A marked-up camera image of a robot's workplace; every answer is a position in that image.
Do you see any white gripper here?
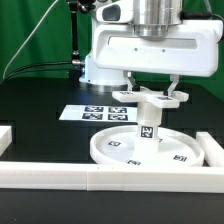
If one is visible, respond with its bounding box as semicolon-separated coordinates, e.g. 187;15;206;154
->
92;20;223;96

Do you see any white cross-shaped table base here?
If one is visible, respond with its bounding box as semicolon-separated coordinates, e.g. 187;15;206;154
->
112;87;189;108

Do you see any white round table top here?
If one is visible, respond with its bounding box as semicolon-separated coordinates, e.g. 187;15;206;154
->
90;125;204;169

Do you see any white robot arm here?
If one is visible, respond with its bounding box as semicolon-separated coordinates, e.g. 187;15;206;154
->
80;0;224;93

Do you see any white marker sheet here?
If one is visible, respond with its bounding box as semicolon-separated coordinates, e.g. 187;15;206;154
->
59;105;137;122

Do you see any white right fence bar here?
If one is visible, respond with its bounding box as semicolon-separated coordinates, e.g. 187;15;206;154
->
196;132;224;167

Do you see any white fence bar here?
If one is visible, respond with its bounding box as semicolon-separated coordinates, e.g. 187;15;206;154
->
196;132;224;167
0;162;224;193
0;126;12;156

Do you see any white left fence bar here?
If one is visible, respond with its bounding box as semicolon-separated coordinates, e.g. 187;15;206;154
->
0;126;12;156

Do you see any white front fence bar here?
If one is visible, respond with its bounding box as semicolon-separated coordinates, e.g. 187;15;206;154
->
0;162;224;193

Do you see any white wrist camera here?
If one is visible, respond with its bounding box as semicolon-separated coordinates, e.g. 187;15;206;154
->
96;0;134;24

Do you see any black camera stand pole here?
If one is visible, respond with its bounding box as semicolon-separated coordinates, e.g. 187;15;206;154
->
66;0;83;82

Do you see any grey cable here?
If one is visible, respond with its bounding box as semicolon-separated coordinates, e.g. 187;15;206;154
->
1;0;60;80

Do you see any black cable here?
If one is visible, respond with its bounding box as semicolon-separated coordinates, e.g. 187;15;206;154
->
0;60;74;84

